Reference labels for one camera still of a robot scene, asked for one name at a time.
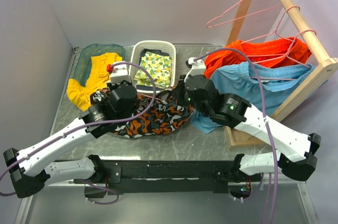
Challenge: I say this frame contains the orange shorts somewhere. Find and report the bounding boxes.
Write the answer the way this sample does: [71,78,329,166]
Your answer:
[204,37,312,78]

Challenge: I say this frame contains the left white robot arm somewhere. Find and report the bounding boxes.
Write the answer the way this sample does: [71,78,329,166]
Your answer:
[3,81,138,198]

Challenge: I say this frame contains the wooden clothes rack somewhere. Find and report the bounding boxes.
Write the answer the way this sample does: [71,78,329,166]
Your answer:
[224,0,338,150]

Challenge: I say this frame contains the teal plastic bin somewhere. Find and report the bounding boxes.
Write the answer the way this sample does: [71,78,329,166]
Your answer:
[73,44,126,87]

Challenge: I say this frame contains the aluminium rail frame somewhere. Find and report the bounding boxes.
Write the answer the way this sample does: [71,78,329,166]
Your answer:
[15,179,316,223]

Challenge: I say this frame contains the yellow shorts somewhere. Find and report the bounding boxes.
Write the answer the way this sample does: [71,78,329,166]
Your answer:
[67,53,123,111]

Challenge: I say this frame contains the light blue shorts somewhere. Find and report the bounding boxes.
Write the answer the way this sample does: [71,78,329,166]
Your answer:
[190,62,328,134]

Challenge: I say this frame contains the pink hanger holding blue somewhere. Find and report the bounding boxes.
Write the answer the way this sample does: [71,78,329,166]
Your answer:
[249,30,317,81]

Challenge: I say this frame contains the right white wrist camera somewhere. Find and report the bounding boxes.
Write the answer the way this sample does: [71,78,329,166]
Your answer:
[184,57,206,81]

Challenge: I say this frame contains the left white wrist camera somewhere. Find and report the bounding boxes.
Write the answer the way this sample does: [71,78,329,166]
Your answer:
[106,61,132,84]

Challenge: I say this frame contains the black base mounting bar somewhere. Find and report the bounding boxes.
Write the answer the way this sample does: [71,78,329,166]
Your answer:
[73,159,265,195]

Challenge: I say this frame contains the lemon print folded cloth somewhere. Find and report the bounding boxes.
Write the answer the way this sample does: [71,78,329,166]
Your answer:
[133,51,173,89]

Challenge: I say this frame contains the pink wire hanger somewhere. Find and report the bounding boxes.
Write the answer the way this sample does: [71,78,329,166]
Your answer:
[206,0,281,29]
[138,92,162,101]

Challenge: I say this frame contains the white plastic basket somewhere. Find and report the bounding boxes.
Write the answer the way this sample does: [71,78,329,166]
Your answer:
[129,40,176,94]

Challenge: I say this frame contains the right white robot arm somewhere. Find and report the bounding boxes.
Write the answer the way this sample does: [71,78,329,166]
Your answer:
[177,74,321,182]

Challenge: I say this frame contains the pink hanger holding orange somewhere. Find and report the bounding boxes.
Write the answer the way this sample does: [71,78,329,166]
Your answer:
[242,5,311,67]

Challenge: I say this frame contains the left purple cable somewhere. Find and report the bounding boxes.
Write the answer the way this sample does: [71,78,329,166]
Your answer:
[0,61,156,206]

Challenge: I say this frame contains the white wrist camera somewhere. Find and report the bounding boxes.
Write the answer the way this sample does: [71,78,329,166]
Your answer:
[106,61,132,84]
[184,57,206,81]

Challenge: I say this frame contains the camouflage patterned shorts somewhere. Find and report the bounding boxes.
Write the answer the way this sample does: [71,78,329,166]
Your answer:
[82,88,193,138]

